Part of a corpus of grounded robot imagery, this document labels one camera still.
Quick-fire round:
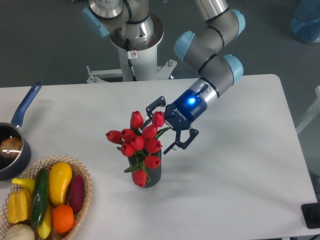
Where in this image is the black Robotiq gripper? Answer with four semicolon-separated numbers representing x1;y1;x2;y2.
140;89;207;154

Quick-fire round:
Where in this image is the red tulip bouquet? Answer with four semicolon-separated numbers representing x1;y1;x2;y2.
105;110;171;188

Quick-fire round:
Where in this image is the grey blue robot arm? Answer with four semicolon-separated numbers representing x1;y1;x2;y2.
82;0;246;149

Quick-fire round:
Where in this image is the dark grey ribbed vase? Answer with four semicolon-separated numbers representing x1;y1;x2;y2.
125;150;162;188

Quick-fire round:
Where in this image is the woven wicker basket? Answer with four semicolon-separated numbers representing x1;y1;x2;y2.
10;155;92;240

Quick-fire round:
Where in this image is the purple sweet potato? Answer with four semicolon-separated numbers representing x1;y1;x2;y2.
68;174;85;214

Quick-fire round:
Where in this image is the yellow squash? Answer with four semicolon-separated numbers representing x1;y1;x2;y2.
48;162;73;206

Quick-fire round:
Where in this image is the orange fruit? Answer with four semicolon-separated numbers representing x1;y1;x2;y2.
52;204;75;234

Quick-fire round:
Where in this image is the green cucumber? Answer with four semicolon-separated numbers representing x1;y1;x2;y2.
30;168;49;228

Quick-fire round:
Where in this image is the blue transparent container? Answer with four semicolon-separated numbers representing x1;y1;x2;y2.
289;0;320;43

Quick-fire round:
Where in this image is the black device at edge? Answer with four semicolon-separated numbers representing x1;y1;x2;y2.
301;203;320;229

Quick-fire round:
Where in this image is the brown patty in pan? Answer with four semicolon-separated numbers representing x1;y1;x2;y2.
0;137;22;159

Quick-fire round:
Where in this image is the blue saucepan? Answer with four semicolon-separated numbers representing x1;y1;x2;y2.
0;82;42;181

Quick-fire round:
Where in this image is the yellow banana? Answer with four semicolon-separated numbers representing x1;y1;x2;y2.
11;178;52;240

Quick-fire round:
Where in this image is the yellow bell pepper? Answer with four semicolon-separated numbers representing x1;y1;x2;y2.
7;189;31;224

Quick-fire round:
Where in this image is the white garlic bulb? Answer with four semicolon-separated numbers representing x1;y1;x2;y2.
5;224;36;240

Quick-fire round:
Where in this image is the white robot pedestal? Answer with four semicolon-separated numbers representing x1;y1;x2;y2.
82;8;178;82

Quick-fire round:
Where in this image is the black pedestal cable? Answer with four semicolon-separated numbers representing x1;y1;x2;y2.
125;38;138;82

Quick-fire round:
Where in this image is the white frame at right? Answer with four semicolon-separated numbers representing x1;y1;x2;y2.
295;86;320;135

